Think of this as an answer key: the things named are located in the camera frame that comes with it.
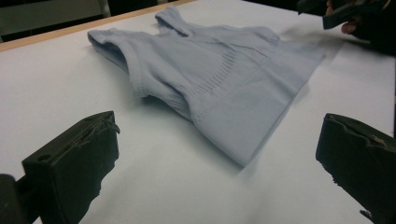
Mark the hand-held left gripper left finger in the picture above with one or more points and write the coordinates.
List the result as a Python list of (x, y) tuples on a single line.
[(71, 174)]

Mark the white table mat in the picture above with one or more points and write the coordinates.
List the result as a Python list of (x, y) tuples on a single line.
[(186, 193)]

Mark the light blue tank top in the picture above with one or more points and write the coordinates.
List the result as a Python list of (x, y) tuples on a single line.
[(224, 77)]

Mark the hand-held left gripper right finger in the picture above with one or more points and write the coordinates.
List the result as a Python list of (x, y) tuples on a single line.
[(361, 161)]

